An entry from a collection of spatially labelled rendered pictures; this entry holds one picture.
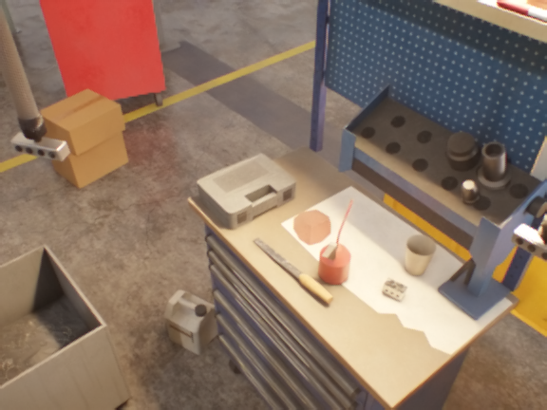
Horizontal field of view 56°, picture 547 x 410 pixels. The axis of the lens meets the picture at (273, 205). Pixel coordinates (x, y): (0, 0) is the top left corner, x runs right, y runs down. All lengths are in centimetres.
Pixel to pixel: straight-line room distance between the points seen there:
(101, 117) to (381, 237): 213
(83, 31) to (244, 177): 229
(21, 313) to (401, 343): 164
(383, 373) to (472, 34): 82
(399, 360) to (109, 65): 303
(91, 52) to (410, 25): 270
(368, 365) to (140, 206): 215
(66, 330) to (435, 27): 177
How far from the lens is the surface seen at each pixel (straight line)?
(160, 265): 282
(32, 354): 225
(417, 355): 136
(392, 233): 161
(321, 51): 170
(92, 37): 376
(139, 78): 392
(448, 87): 141
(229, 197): 159
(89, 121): 325
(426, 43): 142
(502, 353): 265
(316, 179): 177
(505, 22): 106
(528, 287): 248
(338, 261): 139
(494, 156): 127
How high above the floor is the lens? 206
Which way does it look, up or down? 42 degrees down
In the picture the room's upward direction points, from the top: straight up
